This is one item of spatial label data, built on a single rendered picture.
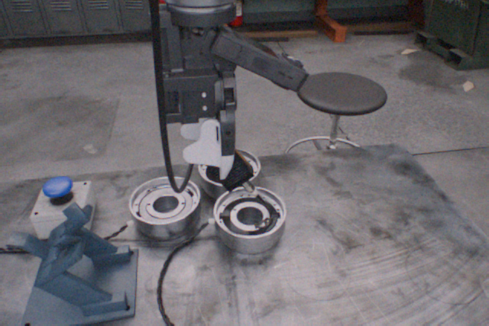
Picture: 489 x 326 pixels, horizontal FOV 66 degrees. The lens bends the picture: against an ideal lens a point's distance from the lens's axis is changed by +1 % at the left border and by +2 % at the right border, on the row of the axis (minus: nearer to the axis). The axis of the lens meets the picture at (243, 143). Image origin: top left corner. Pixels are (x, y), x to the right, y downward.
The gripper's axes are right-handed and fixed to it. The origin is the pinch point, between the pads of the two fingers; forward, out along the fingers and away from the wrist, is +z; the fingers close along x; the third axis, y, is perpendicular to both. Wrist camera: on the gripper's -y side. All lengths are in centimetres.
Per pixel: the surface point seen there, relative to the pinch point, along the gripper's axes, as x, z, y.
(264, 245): 5.3, 11.0, -4.3
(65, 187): -6.1, 6.0, 22.4
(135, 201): -6.0, 10.3, 13.3
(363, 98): -70, 31, -59
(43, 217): -3.7, 8.9, 25.5
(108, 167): -130, 94, 46
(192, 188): -7.2, 9.9, 4.6
